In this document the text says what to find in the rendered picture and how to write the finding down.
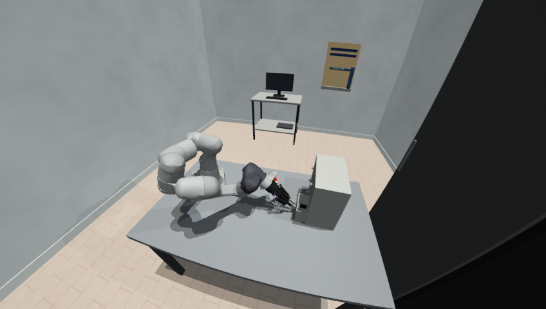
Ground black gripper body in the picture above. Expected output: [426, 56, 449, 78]
[265, 180, 281, 196]

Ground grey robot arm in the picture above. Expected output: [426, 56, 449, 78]
[157, 132, 277, 200]

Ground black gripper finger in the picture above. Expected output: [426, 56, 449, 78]
[273, 191, 296, 209]
[278, 184, 297, 205]

